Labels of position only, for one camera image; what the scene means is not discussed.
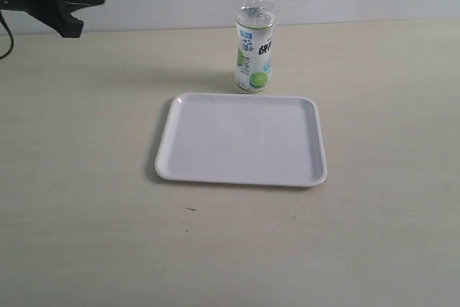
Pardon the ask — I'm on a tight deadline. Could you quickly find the clear plastic drink bottle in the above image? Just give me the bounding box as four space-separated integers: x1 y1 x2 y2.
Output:
235 0 277 93

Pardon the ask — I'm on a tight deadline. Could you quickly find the white plastic tray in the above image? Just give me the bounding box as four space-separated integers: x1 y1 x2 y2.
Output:
155 93 328 188

